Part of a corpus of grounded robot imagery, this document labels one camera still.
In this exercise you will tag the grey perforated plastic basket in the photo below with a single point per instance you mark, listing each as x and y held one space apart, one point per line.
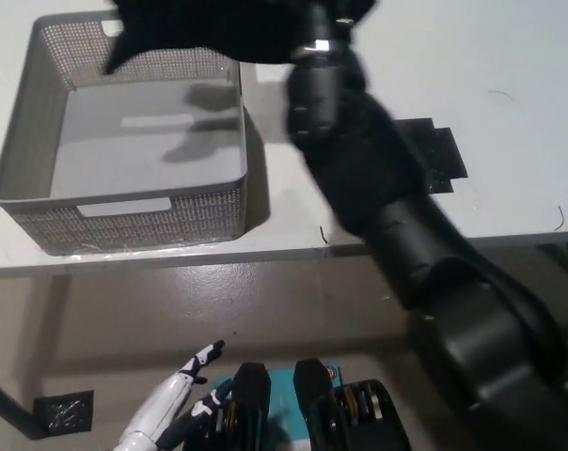
138 141

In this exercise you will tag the black t-shirt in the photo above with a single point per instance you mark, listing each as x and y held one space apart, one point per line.
209 23

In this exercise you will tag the black tape patch on table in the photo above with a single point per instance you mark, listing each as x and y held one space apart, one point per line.
444 155

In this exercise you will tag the black teal robot torso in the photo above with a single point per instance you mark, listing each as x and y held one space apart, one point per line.
251 390

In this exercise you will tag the dark table frame bar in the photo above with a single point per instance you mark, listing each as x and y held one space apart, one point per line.
563 256

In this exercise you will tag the dark table leg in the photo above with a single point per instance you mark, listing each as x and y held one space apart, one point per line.
9 409

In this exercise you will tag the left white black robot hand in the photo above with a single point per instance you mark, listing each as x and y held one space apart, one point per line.
166 404

